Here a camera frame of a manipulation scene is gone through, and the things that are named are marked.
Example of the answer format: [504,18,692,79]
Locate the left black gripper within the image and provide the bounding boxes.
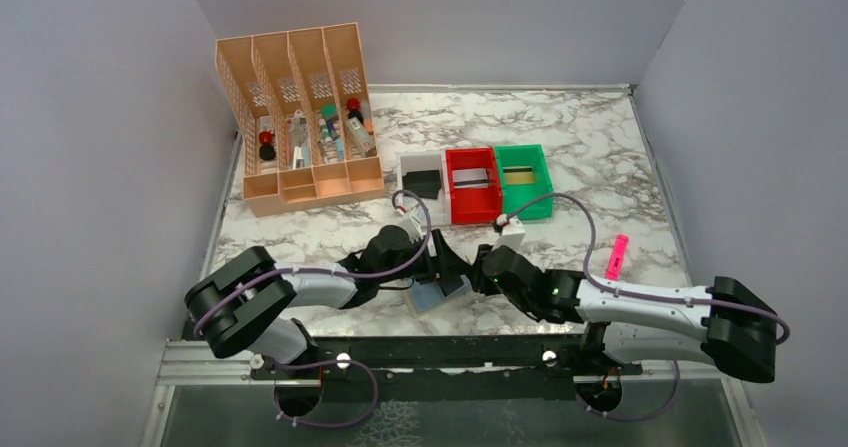
[377,228,471,284]

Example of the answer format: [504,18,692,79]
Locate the beige card holder wallet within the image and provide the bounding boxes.
[403,275,472,317]

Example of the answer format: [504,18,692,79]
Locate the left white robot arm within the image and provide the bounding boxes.
[184,225,472,378]

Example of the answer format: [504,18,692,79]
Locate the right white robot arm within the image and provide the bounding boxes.
[472,246,786,383]

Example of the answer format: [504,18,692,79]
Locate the black cards in white bin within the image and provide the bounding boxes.
[401,170,442,200]

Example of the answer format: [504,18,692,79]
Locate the silver card in red bin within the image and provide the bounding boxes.
[452,168,490,189]

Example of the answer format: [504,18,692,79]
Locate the gold card in green bin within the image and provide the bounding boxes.
[503,166,536,186]

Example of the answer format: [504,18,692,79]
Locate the red plastic bin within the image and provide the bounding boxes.
[445,147,503,225]

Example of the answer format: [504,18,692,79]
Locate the pink marker pen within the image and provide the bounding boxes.
[605,234,629,280]

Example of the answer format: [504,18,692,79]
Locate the white plastic bin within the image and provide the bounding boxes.
[396,150,452,226]

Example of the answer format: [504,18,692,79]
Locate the green plastic bin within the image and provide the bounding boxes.
[494,144,554,213]

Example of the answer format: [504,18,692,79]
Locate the white box in organizer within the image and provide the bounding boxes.
[345,117,377,157]

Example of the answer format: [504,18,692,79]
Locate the red black small bottle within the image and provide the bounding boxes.
[346,97,364,123]

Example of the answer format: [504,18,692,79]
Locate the green capped tube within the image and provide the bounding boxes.
[317,104,345,162]

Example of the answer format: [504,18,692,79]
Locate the silver items in organizer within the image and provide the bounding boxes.
[286,110,312,170]

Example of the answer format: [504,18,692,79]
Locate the red capped black bottle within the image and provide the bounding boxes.
[257,130,277,162]

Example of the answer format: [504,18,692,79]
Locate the peach desk file organizer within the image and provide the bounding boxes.
[215,23,386,217]

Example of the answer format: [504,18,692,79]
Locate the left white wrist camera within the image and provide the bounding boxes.
[396,206,427,242]

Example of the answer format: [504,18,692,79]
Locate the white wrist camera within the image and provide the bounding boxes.
[493,213,526,252]
[396,206,427,242]

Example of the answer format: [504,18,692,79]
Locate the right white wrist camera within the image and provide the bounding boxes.
[493,213,526,252]

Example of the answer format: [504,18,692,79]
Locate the black metal base rail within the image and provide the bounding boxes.
[250,333,642,403]

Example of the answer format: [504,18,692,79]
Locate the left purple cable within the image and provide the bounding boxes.
[192,189,435,429]

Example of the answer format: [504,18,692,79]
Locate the purple cable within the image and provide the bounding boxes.
[192,189,435,429]
[495,192,792,425]

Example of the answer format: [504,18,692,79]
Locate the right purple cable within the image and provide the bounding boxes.
[495,192,792,425]

